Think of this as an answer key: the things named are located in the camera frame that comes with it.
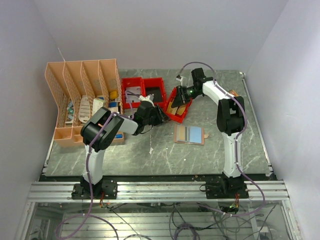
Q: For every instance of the red plastic bin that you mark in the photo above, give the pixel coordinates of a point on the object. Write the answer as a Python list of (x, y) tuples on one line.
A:
[(176, 118), (155, 86), (130, 82)]

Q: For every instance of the yellow round object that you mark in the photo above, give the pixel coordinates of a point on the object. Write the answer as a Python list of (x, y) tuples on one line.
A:
[(113, 95)]

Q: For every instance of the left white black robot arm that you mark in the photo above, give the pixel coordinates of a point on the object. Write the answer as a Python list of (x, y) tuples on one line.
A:
[(98, 134)]

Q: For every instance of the white oval package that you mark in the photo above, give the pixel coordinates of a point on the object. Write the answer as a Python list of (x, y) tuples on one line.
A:
[(84, 109)]

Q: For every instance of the orange spiral notepad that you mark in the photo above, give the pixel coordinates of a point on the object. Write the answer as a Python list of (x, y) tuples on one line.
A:
[(233, 93)]

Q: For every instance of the white green box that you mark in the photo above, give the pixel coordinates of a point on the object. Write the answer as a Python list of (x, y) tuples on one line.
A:
[(97, 104)]

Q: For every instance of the brown leather card holder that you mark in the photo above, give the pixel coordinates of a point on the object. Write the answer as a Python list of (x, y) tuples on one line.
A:
[(192, 135)]

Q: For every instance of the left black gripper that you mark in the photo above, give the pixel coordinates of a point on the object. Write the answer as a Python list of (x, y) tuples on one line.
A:
[(164, 116)]

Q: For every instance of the aluminium frame rails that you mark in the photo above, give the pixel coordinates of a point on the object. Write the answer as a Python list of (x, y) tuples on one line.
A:
[(148, 189)]

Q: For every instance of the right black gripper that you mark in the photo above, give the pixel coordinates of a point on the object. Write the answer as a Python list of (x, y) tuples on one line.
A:
[(180, 98)]

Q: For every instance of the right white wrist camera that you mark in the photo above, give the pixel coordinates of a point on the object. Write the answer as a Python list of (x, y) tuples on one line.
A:
[(180, 79)]

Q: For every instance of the white black cards stack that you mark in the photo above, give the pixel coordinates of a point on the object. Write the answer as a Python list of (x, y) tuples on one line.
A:
[(131, 94)]

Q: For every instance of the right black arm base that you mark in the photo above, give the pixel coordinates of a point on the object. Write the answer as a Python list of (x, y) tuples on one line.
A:
[(225, 189)]

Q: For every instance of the pink mesh desk organizer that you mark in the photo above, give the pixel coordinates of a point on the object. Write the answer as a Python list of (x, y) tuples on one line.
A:
[(74, 86)]

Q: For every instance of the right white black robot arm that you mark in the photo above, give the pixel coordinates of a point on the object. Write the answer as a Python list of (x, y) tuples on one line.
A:
[(231, 121)]

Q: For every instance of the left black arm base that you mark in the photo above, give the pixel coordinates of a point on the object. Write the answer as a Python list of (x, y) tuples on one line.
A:
[(105, 189)]

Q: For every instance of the gold cards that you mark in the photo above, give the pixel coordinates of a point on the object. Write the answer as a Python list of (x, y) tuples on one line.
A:
[(176, 110)]

